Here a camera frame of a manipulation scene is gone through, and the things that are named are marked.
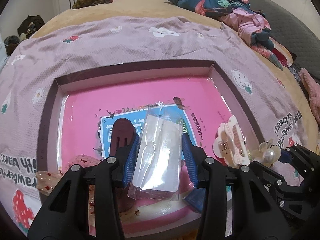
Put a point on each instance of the red and white pillow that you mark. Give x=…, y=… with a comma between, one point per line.
x=282, y=55

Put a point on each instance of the small blue box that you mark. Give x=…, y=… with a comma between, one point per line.
x=193, y=201

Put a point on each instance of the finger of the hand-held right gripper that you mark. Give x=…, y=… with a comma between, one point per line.
x=283, y=155
x=265, y=171

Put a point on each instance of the dark bag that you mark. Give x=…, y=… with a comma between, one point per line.
x=31, y=26

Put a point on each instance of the large cream hair claw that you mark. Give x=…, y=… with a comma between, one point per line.
x=230, y=140

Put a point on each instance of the pink fluffy cloth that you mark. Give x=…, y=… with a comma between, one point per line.
x=311, y=92

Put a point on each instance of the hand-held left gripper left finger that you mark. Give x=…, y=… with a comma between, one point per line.
x=131, y=160

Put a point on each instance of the floral crumpled quilt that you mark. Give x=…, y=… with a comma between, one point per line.
x=207, y=2

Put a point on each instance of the grey quilted headboard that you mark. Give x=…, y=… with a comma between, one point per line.
x=287, y=22

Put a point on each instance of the polka dot tan scrunchie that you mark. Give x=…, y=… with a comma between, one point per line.
x=50, y=177

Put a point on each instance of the pink strawberry printed blanket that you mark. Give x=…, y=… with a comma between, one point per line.
x=125, y=42

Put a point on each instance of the dark red hair clip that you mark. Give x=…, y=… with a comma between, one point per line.
x=122, y=130

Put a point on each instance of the white card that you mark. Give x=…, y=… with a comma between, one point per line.
x=157, y=155

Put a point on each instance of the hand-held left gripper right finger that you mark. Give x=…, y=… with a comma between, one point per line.
x=188, y=160

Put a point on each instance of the dark clothes heap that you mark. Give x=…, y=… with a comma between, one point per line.
x=11, y=43

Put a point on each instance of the pink box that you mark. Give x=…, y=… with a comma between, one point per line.
x=222, y=80

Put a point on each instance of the small pearl flower hair claw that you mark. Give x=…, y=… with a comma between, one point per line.
x=268, y=152

